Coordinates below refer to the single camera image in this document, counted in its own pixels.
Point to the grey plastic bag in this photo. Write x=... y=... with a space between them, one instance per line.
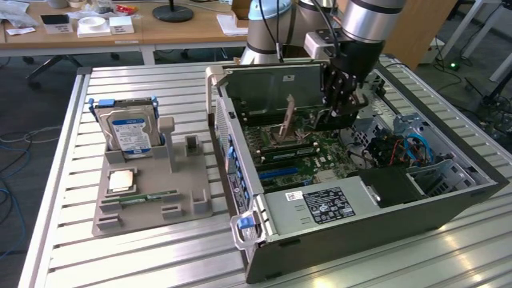
x=16 y=15

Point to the white tape roll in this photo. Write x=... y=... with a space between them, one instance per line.
x=81 y=24

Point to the grey cup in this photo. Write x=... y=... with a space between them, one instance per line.
x=57 y=3

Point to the white floor box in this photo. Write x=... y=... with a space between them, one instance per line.
x=433 y=52

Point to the white table frame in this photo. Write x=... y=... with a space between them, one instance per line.
x=454 y=31

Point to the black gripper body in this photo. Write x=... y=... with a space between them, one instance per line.
x=357 y=60

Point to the black tripod stand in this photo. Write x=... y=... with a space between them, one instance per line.
x=496 y=90

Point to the silver CPU chip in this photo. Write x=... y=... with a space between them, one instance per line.
x=121 y=181

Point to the white cube box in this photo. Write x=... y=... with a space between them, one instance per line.
x=120 y=22

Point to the hard disk in blue carrier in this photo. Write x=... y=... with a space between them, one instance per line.
x=128 y=132

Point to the slotted metal disk bay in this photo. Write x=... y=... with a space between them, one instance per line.
x=440 y=177

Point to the white box with black top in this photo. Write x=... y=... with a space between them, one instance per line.
x=56 y=19

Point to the green motherboard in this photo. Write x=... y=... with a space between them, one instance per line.
x=316 y=162

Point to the white paper stack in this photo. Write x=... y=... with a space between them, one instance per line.
x=229 y=27

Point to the red small item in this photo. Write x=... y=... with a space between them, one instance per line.
x=124 y=10

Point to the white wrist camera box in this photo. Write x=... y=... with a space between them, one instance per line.
x=316 y=45

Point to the black round lamp base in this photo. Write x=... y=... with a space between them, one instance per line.
x=172 y=14

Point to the black graphics card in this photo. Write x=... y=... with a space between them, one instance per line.
x=288 y=120

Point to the brown cardboard box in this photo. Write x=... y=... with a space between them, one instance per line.
x=240 y=9

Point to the green RAM stick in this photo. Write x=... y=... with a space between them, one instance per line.
x=148 y=197

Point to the grey power supply unit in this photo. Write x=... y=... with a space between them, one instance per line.
x=288 y=216

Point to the blue expansion slot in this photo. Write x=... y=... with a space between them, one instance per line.
x=277 y=173

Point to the black RAM slot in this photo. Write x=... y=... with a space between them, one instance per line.
x=264 y=113
x=264 y=120

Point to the flat white box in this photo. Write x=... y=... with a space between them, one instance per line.
x=93 y=33

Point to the CPU socket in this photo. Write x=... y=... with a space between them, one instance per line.
x=274 y=136

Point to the wooden cabinet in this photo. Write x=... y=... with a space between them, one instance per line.
x=424 y=30

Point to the metal socket cover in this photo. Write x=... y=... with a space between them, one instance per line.
x=304 y=126

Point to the open dark grey PC case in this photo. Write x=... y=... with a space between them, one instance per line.
x=360 y=240

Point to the grey parts rack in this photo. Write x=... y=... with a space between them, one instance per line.
x=160 y=177

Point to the black office chair base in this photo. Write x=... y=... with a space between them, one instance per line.
x=44 y=67

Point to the white card with red print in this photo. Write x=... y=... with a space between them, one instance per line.
x=20 y=31

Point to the perforated metal disk bay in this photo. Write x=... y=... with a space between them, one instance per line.
x=376 y=132

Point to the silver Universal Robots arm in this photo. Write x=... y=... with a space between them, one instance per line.
x=372 y=21

